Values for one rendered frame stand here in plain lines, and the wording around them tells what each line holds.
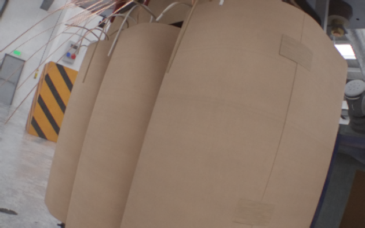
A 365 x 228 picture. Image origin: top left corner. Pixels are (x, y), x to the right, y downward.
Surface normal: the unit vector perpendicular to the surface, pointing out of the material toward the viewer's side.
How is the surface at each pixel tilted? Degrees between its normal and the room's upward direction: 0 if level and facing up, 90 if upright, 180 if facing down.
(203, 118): 90
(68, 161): 90
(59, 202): 90
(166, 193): 90
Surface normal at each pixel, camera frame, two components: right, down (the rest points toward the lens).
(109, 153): -0.32, -0.18
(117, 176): -0.05, -0.11
